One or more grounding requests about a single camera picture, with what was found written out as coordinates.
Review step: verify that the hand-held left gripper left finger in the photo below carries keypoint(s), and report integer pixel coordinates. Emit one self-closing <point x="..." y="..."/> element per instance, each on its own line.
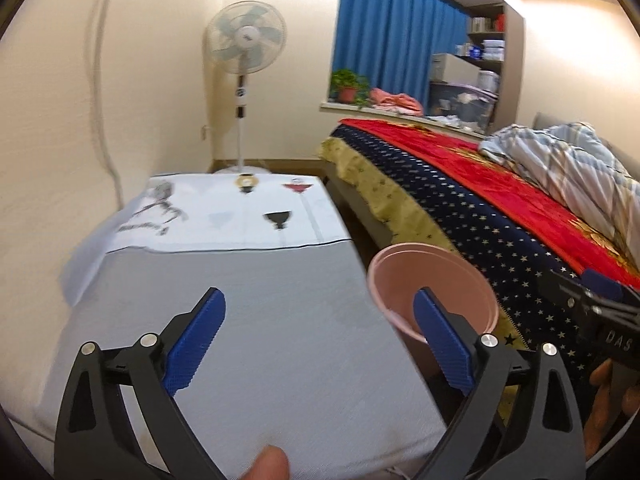
<point x="197" y="345"/>

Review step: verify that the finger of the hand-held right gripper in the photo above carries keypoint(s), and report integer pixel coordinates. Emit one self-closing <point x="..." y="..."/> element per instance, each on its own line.
<point x="575" y="297"/>
<point x="602" y="282"/>

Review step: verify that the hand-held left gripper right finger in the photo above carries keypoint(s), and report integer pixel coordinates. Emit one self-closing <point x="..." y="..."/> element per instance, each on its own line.
<point x="445" y="342"/>

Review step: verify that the pink plastic bin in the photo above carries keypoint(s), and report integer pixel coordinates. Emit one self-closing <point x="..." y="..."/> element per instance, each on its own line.
<point x="400" y="280"/>

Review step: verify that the person's right hand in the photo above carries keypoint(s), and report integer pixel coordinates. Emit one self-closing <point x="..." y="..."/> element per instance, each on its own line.
<point x="600" y="410"/>

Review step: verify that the person's left hand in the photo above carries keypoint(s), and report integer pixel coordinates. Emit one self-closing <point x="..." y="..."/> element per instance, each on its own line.
<point x="267" y="465"/>

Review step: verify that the grey and white printed tablecloth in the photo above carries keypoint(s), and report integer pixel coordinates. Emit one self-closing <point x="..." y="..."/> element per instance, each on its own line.
<point x="275" y="335"/>

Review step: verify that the bed with starry blanket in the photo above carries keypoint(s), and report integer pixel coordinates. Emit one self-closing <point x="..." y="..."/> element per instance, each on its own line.
<point x="475" y="230"/>

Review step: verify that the plaid blue and white duvet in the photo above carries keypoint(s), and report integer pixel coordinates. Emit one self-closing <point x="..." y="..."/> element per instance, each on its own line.
<point x="560" y="160"/>

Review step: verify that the red and gold blanket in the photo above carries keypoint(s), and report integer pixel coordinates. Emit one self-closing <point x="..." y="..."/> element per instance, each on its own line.
<point x="475" y="175"/>

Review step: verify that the clear plastic storage box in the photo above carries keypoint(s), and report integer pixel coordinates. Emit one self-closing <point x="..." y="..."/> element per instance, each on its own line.
<point x="460" y="105"/>

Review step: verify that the white plastic container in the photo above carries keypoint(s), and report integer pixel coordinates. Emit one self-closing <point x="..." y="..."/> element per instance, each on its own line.
<point x="488" y="81"/>

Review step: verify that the pink folded cloth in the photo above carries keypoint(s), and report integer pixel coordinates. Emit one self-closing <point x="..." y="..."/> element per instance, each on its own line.
<point x="395" y="102"/>

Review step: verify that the pale cardboard box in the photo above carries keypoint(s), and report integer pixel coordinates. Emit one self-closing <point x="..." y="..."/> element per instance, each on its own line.
<point x="452" y="67"/>

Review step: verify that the potted green plant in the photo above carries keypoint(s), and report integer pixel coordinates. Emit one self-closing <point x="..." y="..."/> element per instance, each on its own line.
<point x="347" y="92"/>

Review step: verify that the blue curtain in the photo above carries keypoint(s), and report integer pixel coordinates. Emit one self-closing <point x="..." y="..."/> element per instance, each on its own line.
<point x="390" y="35"/>

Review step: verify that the white standing fan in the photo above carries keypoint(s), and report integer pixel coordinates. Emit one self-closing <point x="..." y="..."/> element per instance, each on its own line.
<point x="245" y="35"/>

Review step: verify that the brown wall shelf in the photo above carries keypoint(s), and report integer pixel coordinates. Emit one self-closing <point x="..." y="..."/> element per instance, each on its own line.
<point x="487" y="34"/>

